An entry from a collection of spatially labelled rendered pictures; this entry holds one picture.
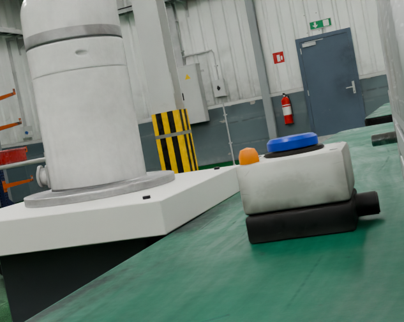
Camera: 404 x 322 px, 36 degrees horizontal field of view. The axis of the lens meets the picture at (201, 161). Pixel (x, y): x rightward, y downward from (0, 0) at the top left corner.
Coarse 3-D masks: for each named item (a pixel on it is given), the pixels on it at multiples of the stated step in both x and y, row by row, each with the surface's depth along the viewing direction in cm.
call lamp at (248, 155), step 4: (244, 148) 47; (248, 148) 47; (252, 148) 47; (240, 152) 47; (244, 152) 46; (248, 152) 46; (252, 152) 46; (256, 152) 47; (240, 156) 47; (244, 156) 46; (248, 156) 46; (252, 156) 46; (256, 156) 46; (240, 160) 47; (244, 160) 46; (248, 160) 46; (252, 160) 46; (256, 160) 46; (240, 164) 47; (244, 164) 46
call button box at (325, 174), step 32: (288, 160) 45; (320, 160) 45; (256, 192) 46; (288, 192) 45; (320, 192) 45; (352, 192) 49; (256, 224) 46; (288, 224) 46; (320, 224) 45; (352, 224) 44
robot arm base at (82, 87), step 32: (32, 64) 74; (64, 64) 72; (96, 64) 73; (64, 96) 72; (96, 96) 73; (128, 96) 76; (64, 128) 73; (96, 128) 73; (128, 128) 75; (64, 160) 73; (96, 160) 73; (128, 160) 75; (64, 192) 74; (96, 192) 70; (128, 192) 71
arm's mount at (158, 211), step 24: (216, 168) 83; (144, 192) 68; (168, 192) 64; (192, 192) 66; (216, 192) 74; (0, 216) 69; (24, 216) 65; (48, 216) 63; (72, 216) 62; (96, 216) 61; (120, 216) 60; (144, 216) 59; (168, 216) 60; (192, 216) 65; (0, 240) 65; (24, 240) 64; (48, 240) 63; (72, 240) 62; (96, 240) 61; (120, 240) 60
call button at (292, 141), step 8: (288, 136) 48; (296, 136) 47; (304, 136) 47; (312, 136) 48; (272, 144) 48; (280, 144) 47; (288, 144) 47; (296, 144) 47; (304, 144) 47; (312, 144) 47
